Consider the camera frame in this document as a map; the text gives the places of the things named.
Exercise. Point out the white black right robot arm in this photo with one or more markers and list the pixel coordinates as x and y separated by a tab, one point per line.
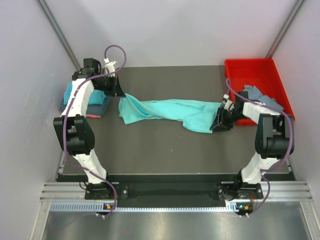
274	141

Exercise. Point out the turquoise t-shirt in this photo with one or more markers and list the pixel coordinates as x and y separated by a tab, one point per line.
196	116

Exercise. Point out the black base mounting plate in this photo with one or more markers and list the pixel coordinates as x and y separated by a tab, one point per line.
212	190

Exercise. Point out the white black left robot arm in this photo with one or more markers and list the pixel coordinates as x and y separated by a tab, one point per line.
73	131

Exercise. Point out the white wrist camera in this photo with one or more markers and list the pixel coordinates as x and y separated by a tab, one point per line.
227	104
109	66

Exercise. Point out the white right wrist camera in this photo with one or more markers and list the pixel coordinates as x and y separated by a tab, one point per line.
227	104

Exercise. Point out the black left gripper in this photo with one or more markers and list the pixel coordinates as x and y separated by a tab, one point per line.
115	90

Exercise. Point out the grey-blue t-shirt in bin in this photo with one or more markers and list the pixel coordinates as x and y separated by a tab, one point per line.
255	94

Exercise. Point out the folded pink t-shirt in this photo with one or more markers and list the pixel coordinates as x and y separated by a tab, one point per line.
87	115

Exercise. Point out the aluminium corner post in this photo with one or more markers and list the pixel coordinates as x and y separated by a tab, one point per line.
43	5
294	12

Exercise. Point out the red plastic bin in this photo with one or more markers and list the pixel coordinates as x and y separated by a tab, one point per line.
261	73

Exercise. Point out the folded blue t-shirt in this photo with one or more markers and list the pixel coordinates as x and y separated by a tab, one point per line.
96	98

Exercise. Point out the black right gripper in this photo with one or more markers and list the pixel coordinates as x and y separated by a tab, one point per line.
220	118

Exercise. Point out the left aluminium corner post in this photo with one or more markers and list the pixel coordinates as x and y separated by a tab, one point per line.
43	5

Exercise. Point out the slotted grey cable duct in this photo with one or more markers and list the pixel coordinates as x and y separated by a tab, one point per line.
103	207

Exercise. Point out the right aluminium corner post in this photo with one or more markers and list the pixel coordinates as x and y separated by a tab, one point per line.
294	12

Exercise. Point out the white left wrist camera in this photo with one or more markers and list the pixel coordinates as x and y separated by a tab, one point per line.
109	66

